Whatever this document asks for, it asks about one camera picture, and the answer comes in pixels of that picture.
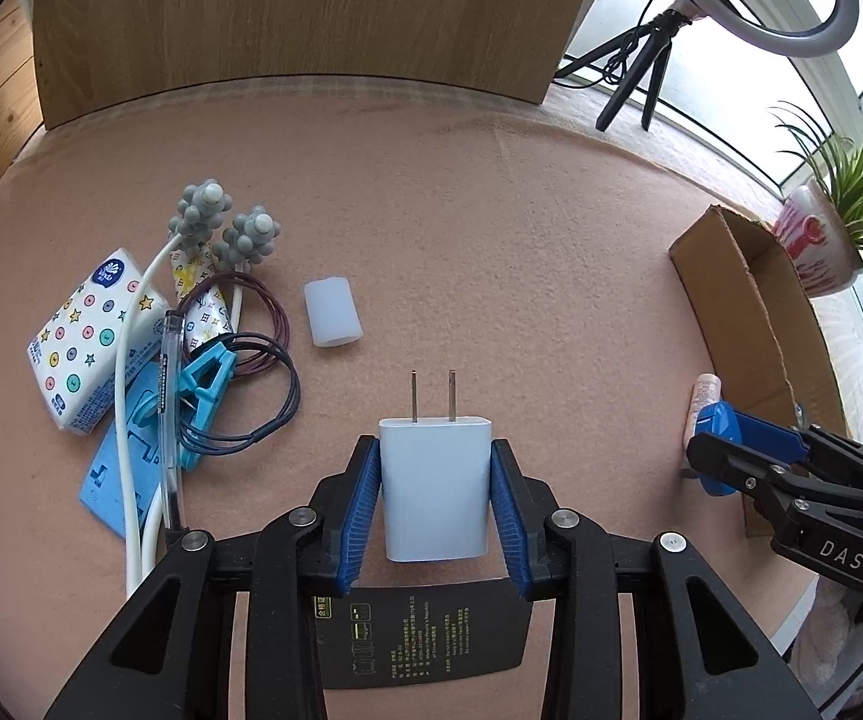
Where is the black printed card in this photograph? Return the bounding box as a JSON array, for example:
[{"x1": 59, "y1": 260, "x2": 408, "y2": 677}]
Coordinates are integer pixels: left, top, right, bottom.
[{"x1": 315, "y1": 577, "x2": 536, "y2": 691}]

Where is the red and white plant pot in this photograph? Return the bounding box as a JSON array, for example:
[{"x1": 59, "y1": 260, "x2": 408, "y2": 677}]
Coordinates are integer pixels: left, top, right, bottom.
[{"x1": 771, "y1": 181, "x2": 863, "y2": 299}]

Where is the person's right forearm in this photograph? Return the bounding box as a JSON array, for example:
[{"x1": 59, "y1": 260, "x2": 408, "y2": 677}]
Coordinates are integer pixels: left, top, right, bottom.
[{"x1": 792, "y1": 581, "x2": 863, "y2": 698}]

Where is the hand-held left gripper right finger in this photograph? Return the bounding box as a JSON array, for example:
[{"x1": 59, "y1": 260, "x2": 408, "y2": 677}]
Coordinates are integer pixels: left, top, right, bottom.
[{"x1": 490, "y1": 439, "x2": 826, "y2": 720}]

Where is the white massager with grey balls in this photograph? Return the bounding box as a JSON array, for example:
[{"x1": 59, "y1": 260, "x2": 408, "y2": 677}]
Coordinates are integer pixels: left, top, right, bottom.
[{"x1": 118, "y1": 178, "x2": 283, "y2": 601}]

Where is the patterned white lighter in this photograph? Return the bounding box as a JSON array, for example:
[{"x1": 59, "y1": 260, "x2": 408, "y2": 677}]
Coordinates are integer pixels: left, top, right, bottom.
[{"x1": 169, "y1": 240, "x2": 241, "y2": 361}]

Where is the navy hair tie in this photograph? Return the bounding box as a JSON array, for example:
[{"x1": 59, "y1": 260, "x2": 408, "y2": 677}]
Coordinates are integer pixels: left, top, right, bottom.
[{"x1": 176, "y1": 334, "x2": 301, "y2": 455}]

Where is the white window frame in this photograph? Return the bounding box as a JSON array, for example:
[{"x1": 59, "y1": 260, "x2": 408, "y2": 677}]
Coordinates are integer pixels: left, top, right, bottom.
[{"x1": 552, "y1": 0, "x2": 863, "y2": 421}]

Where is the white plug charger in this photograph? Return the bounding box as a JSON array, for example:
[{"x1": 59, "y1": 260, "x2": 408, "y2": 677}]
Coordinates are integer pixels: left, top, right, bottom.
[{"x1": 379, "y1": 370, "x2": 494, "y2": 563}]

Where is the black tripod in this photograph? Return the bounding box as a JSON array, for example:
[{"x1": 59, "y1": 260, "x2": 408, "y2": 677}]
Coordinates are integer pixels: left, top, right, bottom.
[{"x1": 555, "y1": 11, "x2": 691, "y2": 132}]

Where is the translucent white silicone sleeve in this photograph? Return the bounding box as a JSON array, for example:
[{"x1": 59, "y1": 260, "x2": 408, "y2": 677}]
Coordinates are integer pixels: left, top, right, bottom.
[{"x1": 304, "y1": 277, "x2": 362, "y2": 350}]

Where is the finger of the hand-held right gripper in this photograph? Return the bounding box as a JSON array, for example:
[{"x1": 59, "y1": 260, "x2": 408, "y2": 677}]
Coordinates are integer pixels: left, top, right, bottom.
[
  {"x1": 688, "y1": 431, "x2": 863, "y2": 533},
  {"x1": 724, "y1": 405, "x2": 863, "y2": 492}
]

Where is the light laminate wood board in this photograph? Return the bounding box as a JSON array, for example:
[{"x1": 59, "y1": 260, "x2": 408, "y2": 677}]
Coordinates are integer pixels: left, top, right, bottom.
[{"x1": 30, "y1": 0, "x2": 628, "y2": 132}]

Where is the blue folding phone stand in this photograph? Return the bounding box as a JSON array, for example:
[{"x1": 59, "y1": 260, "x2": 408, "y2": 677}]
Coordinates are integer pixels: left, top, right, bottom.
[{"x1": 79, "y1": 360, "x2": 181, "y2": 541}]

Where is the brown cardboard box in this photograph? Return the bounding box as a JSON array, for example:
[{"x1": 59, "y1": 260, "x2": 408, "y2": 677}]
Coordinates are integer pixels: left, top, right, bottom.
[{"x1": 669, "y1": 205, "x2": 853, "y2": 537}]

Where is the pink lip balm tube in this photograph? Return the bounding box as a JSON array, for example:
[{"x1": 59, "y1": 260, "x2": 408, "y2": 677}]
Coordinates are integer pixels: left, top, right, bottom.
[{"x1": 685, "y1": 373, "x2": 724, "y2": 466}]

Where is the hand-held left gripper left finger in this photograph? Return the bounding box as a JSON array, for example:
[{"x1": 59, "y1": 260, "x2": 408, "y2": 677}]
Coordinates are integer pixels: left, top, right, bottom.
[{"x1": 45, "y1": 435, "x2": 382, "y2": 720}]

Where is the star-patterned tissue pack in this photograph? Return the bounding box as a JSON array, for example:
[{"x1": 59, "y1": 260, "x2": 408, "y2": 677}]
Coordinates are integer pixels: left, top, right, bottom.
[{"x1": 26, "y1": 247, "x2": 166, "y2": 436}]

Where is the maroon hair tie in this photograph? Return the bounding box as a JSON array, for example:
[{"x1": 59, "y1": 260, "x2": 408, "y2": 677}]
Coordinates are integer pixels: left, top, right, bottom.
[{"x1": 176, "y1": 272, "x2": 293, "y2": 376}]

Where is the green spider plant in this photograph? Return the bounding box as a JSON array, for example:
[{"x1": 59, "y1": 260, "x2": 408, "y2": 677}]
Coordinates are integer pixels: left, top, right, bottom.
[{"x1": 769, "y1": 101, "x2": 863, "y2": 278}]

